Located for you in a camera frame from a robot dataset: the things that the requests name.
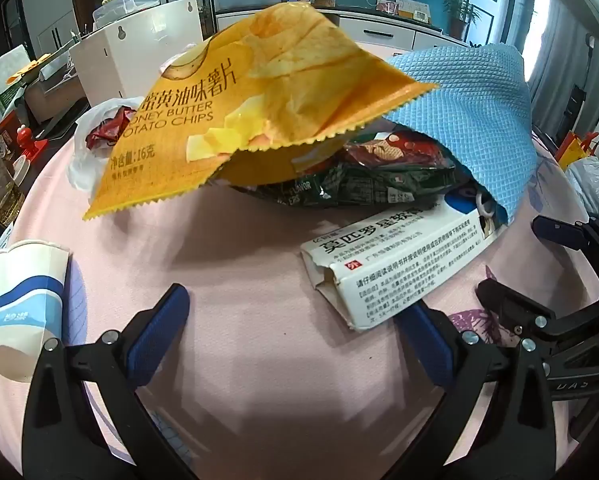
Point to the white medicine box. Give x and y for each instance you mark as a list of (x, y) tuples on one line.
[(394, 270)]

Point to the desk calendar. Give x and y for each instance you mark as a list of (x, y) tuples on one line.
[(414, 10)]

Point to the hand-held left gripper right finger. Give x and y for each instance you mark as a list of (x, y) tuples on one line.
[(429, 345)]

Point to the red snack packet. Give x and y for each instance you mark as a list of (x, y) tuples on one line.
[(107, 130)]

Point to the tall potted plant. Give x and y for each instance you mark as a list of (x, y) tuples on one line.
[(462, 12)]

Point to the white wooden box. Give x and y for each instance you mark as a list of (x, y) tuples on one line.
[(109, 65), (179, 17)]

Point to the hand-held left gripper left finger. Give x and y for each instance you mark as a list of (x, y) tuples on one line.
[(159, 325)]

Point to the open cardboard box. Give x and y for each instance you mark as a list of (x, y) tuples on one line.
[(54, 87)]

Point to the dark red snack bag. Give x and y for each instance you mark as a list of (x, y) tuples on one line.
[(399, 147)]

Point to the small white plastic bag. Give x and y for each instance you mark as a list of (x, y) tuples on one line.
[(87, 165)]

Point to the light blue waffle cloth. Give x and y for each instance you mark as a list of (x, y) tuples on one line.
[(469, 110)]

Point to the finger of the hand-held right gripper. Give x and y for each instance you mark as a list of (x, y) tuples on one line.
[(554, 232), (509, 305)]

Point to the black floor lamp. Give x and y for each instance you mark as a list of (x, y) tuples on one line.
[(577, 102)]

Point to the small orange item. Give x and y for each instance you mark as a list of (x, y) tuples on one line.
[(324, 2)]

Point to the pink printed floor mat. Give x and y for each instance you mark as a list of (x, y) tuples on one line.
[(259, 270)]

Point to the white plastic bag purple print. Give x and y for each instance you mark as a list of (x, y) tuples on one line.
[(592, 180)]

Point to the yellow red shopping bag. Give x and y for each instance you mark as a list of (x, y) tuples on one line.
[(577, 147)]

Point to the small red item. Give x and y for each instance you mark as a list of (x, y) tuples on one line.
[(387, 7)]

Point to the yellow potato chip bag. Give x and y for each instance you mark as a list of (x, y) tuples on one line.
[(279, 85)]

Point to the grey curtain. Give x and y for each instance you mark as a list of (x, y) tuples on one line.
[(554, 35)]

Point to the clear plastic storage box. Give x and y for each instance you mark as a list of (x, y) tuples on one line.
[(124, 2)]

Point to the flat yellow packet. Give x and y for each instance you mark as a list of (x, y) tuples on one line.
[(29, 67)]

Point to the dark green crumpled snack bag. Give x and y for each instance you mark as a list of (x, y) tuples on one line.
[(369, 185)]

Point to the red toy figure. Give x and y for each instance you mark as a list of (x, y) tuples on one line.
[(25, 142)]

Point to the white blue striped paper cup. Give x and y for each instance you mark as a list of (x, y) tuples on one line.
[(19, 300)]

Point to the white television stand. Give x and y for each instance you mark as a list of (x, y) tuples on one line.
[(379, 30)]

